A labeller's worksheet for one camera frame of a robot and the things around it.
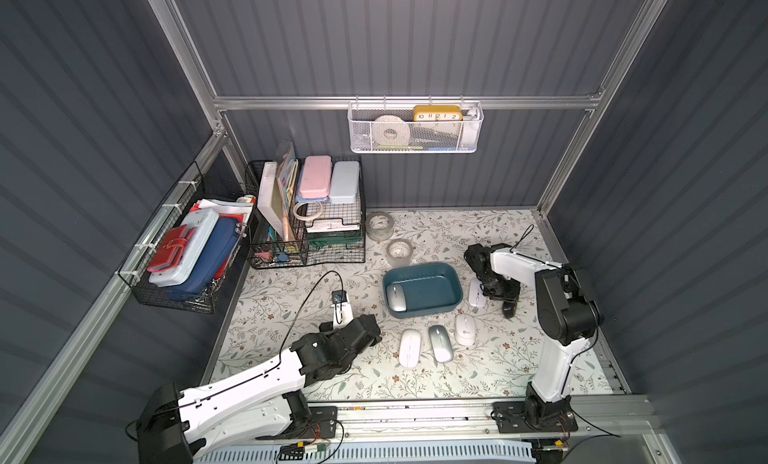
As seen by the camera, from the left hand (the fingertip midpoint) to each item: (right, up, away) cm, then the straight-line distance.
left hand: (360, 321), depth 77 cm
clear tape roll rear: (+4, +27, +38) cm, 47 cm away
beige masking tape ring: (-18, +28, +14) cm, 36 cm away
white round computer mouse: (+30, -5, +9) cm, 32 cm away
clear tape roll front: (+11, +17, +31) cm, 37 cm away
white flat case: (-36, +26, -8) cm, 45 cm away
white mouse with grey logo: (+35, +3, +16) cm, 39 cm away
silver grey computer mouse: (+23, -8, +7) cm, 25 cm away
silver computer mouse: (+10, +3, +16) cm, 19 cm away
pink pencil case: (-16, +41, +17) cm, 47 cm away
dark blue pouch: (-32, +19, -9) cm, 38 cm away
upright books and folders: (-26, +36, +12) cm, 46 cm away
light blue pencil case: (-7, +40, +21) cm, 46 cm away
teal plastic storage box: (+22, +5, +20) cm, 30 cm away
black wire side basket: (-44, +34, +2) cm, 56 cm away
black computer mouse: (+43, +1, +11) cm, 45 cm away
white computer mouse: (+14, -9, +5) cm, 17 cm away
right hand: (+47, +2, +13) cm, 49 cm away
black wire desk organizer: (-13, +24, +17) cm, 32 cm away
